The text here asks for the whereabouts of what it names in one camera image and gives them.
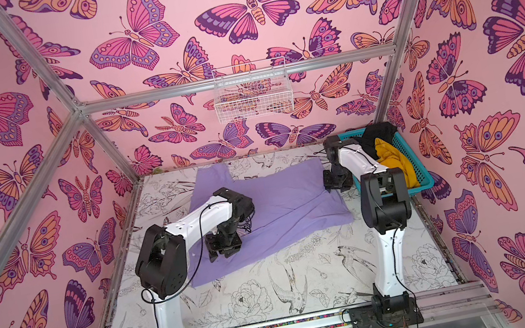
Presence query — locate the lavender purple t-shirt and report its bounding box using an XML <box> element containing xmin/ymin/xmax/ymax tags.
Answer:
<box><xmin>189</xmin><ymin>158</ymin><xmax>354</xmax><ymax>288</ymax></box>

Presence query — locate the teal plastic laundry basket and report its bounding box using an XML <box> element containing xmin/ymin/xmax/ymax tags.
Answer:
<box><xmin>338</xmin><ymin>128</ymin><xmax>434</xmax><ymax>196</ymax></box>

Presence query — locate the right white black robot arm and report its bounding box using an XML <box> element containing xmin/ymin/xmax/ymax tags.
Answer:
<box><xmin>323</xmin><ymin>135</ymin><xmax>413</xmax><ymax>316</ymax></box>

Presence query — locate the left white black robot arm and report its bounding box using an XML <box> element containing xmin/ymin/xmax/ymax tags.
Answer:
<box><xmin>135</xmin><ymin>188</ymin><xmax>255</xmax><ymax>328</ymax></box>

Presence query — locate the mustard yellow t-shirt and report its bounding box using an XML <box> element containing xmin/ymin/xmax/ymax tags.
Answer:
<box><xmin>374</xmin><ymin>138</ymin><xmax>420</xmax><ymax>189</ymax></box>

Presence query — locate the black t-shirt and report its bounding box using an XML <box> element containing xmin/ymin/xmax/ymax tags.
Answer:
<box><xmin>358</xmin><ymin>122</ymin><xmax>398</xmax><ymax>159</ymax></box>

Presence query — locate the white wire wall basket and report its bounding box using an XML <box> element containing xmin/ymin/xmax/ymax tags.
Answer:
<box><xmin>211</xmin><ymin>58</ymin><xmax>295</xmax><ymax>124</ymax></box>

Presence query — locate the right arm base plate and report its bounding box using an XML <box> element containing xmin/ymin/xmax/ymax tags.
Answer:
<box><xmin>347</xmin><ymin>295</ymin><xmax>425</xmax><ymax>328</ymax></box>

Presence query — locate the aluminium frame horizontal bar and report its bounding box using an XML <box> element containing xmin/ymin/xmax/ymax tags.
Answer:
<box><xmin>80</xmin><ymin>44</ymin><xmax>396</xmax><ymax>115</ymax></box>

